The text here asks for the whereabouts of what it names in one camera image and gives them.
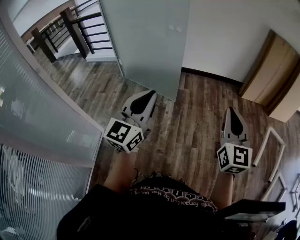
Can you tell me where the frosted glass door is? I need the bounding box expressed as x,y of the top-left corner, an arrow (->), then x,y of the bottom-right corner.
99,0 -> 191,102

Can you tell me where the person's black printed shirt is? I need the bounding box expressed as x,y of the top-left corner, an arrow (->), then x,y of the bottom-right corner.
56,171 -> 260,240

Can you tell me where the person's right forearm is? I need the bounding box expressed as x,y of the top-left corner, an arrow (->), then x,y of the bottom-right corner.
210,172 -> 236,210

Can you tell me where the grey metal frame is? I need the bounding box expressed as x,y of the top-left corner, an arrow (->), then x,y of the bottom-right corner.
290,173 -> 300,220

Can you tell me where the striped glass partition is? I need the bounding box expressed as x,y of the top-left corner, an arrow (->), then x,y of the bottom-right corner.
0,0 -> 105,240

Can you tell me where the white frame strip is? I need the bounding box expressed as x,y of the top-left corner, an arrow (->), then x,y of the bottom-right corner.
252,126 -> 287,183

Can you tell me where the dark blue object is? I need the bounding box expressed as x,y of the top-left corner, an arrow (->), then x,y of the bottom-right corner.
277,219 -> 300,240

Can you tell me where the black baseboard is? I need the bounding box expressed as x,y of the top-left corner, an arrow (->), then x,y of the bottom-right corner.
181,67 -> 244,86

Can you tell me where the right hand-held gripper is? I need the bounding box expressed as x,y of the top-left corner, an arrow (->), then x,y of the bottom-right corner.
216,106 -> 254,175

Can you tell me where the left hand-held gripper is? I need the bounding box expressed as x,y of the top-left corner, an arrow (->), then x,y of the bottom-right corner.
103,90 -> 158,155

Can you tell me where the small white frame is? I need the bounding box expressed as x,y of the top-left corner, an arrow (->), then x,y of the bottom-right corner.
261,172 -> 288,203

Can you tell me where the dark wooden stair railing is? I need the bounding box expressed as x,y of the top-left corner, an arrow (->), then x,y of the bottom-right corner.
31,0 -> 113,63

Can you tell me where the light wooden door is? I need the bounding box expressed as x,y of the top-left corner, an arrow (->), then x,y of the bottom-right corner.
239,29 -> 300,123

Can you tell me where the black flat device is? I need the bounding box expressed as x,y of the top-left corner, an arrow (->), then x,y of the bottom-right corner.
219,199 -> 286,223

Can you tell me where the person's left forearm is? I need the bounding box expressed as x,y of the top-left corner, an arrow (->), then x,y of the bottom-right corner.
103,151 -> 139,195

